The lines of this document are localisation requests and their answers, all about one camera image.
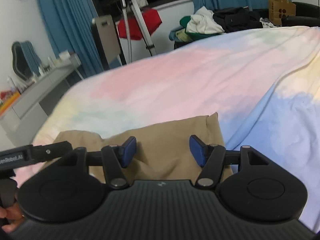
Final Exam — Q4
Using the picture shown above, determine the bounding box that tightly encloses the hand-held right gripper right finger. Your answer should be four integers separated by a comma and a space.
189, 134, 273, 190

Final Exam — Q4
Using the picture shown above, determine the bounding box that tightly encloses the blue garment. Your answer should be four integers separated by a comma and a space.
169, 26, 185, 40

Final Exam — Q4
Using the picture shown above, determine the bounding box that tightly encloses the green garment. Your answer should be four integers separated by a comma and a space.
180, 16, 225, 40

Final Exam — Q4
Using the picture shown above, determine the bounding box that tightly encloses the black sofa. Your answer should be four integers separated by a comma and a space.
172, 1, 320, 50

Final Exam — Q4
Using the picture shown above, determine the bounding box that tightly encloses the tan sweatshirt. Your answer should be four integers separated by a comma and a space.
54, 112, 234, 184

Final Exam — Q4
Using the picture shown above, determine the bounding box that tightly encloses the person's left hand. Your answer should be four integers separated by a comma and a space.
0, 202, 24, 231

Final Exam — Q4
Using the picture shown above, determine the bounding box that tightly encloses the yellow-green garment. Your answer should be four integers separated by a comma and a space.
175, 29, 193, 42

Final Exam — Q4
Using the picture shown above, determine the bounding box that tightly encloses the red garment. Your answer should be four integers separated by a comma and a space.
117, 9, 162, 41

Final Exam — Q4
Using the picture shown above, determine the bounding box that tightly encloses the black jacket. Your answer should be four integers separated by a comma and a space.
212, 7, 263, 33

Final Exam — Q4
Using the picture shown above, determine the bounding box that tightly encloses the orange box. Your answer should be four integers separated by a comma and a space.
0, 91, 22, 115

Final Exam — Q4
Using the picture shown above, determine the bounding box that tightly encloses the wavy-framed mirror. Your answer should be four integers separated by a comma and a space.
11, 41, 43, 82

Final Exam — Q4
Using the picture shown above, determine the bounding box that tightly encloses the garment steamer stand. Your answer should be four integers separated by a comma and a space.
109, 0, 158, 64

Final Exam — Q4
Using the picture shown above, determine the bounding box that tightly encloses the white vanity desk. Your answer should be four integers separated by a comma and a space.
0, 54, 83, 143

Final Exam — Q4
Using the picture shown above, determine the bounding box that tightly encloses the brown paper bag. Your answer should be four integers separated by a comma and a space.
268, 0, 297, 26

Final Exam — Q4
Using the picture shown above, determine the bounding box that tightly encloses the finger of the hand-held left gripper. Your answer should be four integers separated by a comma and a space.
30, 141, 74, 162

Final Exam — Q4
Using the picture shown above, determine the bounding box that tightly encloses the white patterned cloth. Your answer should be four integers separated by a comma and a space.
259, 17, 275, 28

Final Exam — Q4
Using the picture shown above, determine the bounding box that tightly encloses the pastel tie-dye blanket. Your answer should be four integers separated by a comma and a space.
14, 26, 320, 234

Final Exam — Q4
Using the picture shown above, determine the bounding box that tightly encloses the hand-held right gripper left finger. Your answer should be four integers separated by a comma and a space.
56, 136, 137, 190

